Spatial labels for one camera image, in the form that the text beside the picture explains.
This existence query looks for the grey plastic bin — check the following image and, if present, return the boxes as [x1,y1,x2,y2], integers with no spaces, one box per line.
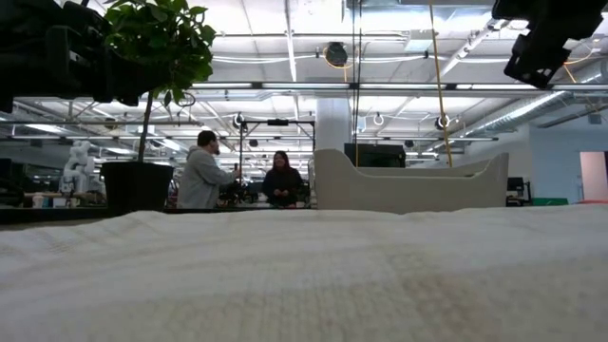
[313,147,510,215]

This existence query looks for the person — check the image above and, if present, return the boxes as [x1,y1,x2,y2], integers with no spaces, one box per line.
[176,130,243,210]
[260,150,305,209]

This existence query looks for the white checked towel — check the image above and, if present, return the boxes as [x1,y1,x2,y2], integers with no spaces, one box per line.
[0,203,608,342]

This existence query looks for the yellow hanging cable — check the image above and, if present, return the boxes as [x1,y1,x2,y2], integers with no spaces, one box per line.
[428,0,455,168]

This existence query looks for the white robot figure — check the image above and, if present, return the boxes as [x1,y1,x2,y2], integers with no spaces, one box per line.
[59,140,99,196]

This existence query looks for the black camera rig stand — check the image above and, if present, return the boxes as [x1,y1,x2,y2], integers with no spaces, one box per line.
[237,118,317,208]

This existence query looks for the green plant in black pot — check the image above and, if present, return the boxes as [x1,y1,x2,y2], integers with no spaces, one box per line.
[100,0,218,215]

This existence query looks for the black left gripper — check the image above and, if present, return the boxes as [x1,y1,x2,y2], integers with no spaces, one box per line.
[0,0,162,113]

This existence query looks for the black desk monitor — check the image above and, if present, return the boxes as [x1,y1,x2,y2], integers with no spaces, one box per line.
[505,176,533,206]

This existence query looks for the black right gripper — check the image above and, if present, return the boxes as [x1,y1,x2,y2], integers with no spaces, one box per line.
[492,0,608,89]

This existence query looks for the black hanging cable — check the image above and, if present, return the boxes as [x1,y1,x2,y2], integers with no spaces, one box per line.
[351,0,365,167]

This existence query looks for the black aluminium table frame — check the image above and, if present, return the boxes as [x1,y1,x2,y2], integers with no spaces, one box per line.
[0,204,314,225]

